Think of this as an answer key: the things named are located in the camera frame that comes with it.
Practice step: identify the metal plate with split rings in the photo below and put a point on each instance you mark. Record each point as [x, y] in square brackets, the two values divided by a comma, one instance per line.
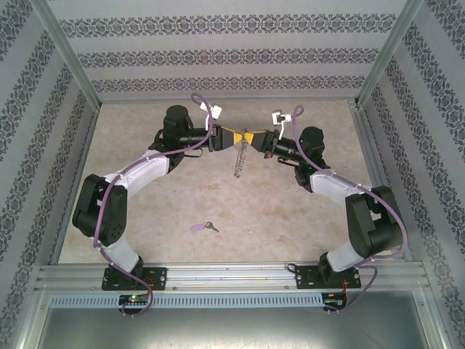
[240, 160]

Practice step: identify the small silver key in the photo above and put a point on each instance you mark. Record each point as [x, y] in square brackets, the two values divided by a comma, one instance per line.
[211, 227]

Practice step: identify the purple plastic key tag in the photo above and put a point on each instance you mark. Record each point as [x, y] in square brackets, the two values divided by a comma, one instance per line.
[198, 227]

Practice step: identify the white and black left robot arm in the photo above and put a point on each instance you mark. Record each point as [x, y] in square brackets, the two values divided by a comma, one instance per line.
[141, 172]

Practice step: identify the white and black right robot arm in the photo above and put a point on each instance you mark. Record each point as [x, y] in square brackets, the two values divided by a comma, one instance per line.
[338, 185]

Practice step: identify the right controller circuit board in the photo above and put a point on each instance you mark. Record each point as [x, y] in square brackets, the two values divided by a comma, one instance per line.
[334, 300]

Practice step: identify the controller circuit board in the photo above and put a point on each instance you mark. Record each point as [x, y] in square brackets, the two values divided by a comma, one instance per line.
[134, 299]
[334, 300]

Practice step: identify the left controller circuit board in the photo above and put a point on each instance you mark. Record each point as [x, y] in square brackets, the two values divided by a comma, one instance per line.
[134, 299]

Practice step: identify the grey metal shelf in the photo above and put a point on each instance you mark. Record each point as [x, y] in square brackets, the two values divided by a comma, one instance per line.
[232, 331]

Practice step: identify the aluminium wall base strip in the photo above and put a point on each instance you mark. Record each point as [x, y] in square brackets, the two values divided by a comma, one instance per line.
[145, 100]

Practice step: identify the aluminium right side rail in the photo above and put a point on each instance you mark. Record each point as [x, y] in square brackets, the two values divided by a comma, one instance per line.
[381, 181]

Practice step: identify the aluminium right corner post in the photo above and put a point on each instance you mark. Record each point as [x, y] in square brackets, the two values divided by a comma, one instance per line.
[388, 54]

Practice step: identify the aluminium corner post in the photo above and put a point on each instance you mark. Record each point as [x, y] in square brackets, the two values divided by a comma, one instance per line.
[69, 54]
[388, 54]

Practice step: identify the aluminium left side rail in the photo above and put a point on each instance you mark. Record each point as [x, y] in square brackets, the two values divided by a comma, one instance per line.
[74, 185]

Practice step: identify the aluminium left corner post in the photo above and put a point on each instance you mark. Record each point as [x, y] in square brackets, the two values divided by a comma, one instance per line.
[69, 54]

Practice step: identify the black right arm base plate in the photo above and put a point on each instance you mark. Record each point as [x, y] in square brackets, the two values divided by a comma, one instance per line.
[309, 278]

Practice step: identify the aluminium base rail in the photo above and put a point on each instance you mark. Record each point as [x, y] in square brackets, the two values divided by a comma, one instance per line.
[232, 276]

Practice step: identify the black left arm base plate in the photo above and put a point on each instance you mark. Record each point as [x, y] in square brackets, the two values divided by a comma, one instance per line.
[158, 278]

